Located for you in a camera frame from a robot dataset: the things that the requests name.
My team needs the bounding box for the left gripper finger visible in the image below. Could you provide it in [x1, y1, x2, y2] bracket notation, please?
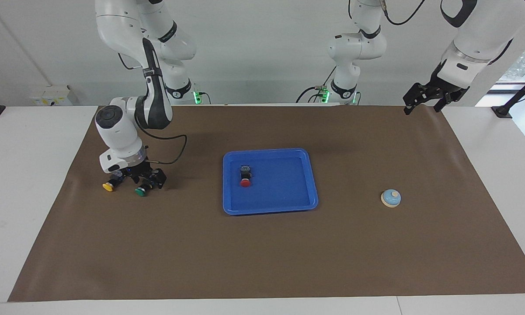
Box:
[434, 98, 457, 113]
[403, 82, 429, 115]

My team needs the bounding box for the green push button switch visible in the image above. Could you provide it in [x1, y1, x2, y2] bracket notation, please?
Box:
[134, 177, 157, 197]

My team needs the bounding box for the yellow push button switch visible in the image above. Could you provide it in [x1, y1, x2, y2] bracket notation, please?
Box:
[102, 171, 125, 192]

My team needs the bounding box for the light blue desk bell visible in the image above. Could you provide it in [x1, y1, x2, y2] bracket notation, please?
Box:
[380, 189, 402, 208]

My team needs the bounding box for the blue plastic tray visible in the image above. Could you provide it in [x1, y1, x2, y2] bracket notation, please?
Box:
[222, 148, 319, 216]

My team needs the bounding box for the black clamp with angled pole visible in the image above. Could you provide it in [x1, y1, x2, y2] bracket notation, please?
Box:
[491, 70, 525, 119]

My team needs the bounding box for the brown table mat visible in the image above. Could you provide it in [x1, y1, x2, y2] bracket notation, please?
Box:
[7, 105, 525, 302]

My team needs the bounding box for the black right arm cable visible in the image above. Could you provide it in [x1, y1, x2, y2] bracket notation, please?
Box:
[118, 52, 188, 166]

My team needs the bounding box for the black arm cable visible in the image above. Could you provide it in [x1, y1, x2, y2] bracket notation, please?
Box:
[382, 0, 425, 26]
[118, 52, 188, 166]

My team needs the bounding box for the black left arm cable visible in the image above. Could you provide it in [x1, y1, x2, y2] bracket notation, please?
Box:
[382, 0, 425, 26]

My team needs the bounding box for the white wall outlet box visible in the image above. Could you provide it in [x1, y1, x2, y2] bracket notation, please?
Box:
[28, 85, 80, 106]

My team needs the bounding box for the black left base cable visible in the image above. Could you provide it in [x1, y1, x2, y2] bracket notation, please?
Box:
[295, 66, 338, 105]

